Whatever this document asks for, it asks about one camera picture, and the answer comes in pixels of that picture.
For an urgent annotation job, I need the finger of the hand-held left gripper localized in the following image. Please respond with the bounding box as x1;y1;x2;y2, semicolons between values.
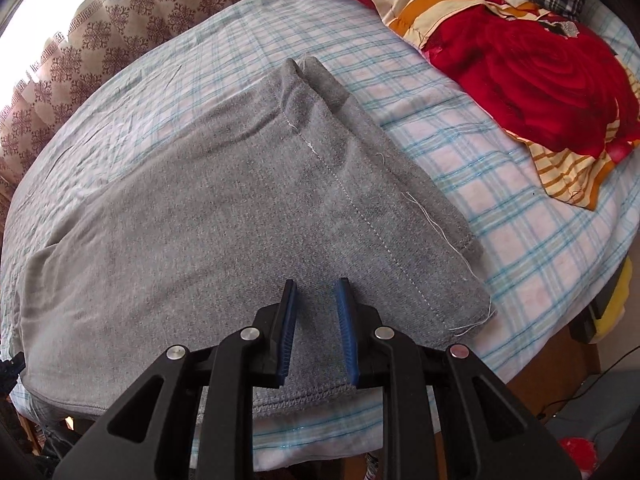
0;352;27;395

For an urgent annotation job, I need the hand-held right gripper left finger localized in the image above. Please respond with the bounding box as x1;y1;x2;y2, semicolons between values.
52;280;301;480

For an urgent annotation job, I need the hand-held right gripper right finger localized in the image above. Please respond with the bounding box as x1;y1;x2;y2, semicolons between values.
334;277;583;480

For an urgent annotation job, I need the black cable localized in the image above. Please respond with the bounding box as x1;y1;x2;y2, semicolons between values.
537;367;640;413

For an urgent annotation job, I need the wooden bed frame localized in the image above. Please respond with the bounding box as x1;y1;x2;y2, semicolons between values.
495;327;603;413

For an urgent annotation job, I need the red floral quilt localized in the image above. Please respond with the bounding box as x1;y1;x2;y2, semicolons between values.
282;0;640;211

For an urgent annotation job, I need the black box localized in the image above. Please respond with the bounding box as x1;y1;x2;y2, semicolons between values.
569;302;603;346

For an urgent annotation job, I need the red round object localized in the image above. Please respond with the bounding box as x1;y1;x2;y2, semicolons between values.
556;436;599;477

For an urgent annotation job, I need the brown patterned curtain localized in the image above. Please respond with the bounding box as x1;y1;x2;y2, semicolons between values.
0;0;341;201

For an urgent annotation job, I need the plaid bed sheet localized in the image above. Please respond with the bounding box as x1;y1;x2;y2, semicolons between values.
0;0;633;466

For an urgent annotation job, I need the yellow cloth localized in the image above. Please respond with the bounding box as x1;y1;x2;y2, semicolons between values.
595;260;635;343

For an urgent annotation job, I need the grey knit sweater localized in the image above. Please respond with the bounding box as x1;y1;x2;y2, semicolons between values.
17;56;497;421

